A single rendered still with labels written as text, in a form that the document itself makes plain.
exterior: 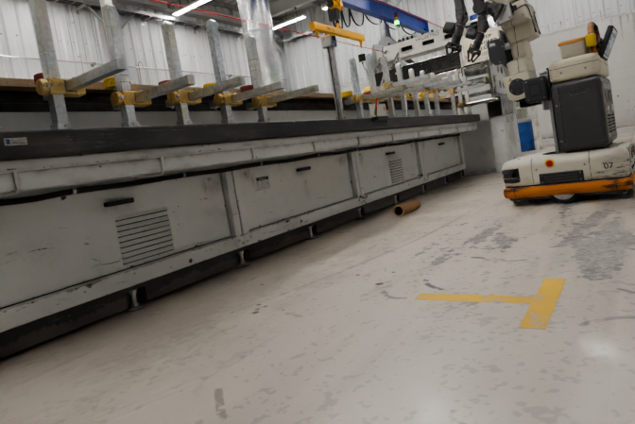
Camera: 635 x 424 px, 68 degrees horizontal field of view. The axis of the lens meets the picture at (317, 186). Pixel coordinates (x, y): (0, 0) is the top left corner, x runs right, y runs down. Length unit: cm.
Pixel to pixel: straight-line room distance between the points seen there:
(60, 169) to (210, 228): 87
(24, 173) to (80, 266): 48
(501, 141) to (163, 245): 436
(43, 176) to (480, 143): 500
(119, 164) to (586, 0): 1121
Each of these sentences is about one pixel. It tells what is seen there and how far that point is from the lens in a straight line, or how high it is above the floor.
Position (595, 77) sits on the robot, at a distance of 303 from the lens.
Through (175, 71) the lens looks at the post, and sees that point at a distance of 202.
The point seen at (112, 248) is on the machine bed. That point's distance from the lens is 204.
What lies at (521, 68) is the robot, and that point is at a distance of 327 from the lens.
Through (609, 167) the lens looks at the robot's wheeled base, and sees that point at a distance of 300.
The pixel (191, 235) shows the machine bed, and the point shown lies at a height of 23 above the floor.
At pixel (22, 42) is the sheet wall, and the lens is 1007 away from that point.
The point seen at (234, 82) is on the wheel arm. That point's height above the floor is 81.
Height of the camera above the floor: 47
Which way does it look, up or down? 3 degrees down
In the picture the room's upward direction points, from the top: 9 degrees counter-clockwise
